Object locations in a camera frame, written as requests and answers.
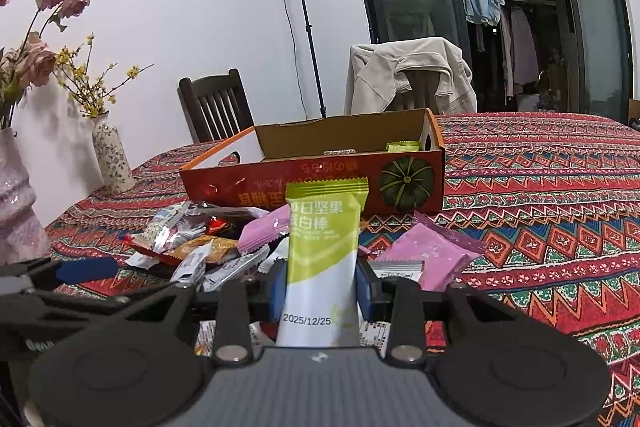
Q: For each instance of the red orange cardboard box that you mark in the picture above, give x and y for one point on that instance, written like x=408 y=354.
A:
x=253 y=168

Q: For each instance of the pink snack packet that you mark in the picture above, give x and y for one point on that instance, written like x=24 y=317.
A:
x=264 y=230
x=443 y=252

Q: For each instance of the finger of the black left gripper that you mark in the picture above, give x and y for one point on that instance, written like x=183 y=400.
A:
x=86 y=270

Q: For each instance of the green white snack bar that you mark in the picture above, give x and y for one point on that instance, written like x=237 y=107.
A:
x=403 y=146

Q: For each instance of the silver snack packet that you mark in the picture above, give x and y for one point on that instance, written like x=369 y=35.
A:
x=234 y=268

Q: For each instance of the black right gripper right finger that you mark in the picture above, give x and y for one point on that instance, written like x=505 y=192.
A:
x=489 y=363

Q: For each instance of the white printed snack packet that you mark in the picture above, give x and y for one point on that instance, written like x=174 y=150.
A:
x=191 y=271

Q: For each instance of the dark wooden chair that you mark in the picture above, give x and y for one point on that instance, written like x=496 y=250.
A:
x=216 y=106

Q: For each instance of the pink glitter vase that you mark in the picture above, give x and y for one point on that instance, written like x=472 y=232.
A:
x=22 y=235

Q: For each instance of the floral ceramic vase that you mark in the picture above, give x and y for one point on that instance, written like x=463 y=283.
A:
x=111 y=156

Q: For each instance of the beige jacket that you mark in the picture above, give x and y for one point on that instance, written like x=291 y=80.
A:
x=376 y=75

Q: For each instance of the pink snack packet right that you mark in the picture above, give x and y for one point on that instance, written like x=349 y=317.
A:
x=443 y=252

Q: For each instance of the orange white snack packet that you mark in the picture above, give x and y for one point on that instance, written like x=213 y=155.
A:
x=217 y=249

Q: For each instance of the pink roses bouquet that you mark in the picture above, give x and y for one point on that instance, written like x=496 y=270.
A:
x=31 y=63

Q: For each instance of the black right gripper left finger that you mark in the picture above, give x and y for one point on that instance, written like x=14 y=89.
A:
x=150 y=361

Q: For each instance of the patterned red tablecloth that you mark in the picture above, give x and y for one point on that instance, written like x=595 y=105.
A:
x=554 y=197

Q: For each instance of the green white nut bar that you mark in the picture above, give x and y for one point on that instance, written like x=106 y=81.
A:
x=320 y=309

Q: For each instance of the chair with beige jacket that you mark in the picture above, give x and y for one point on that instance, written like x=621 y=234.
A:
x=423 y=84

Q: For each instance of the yellow flower branches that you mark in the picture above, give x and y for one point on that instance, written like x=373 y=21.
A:
x=90 y=93

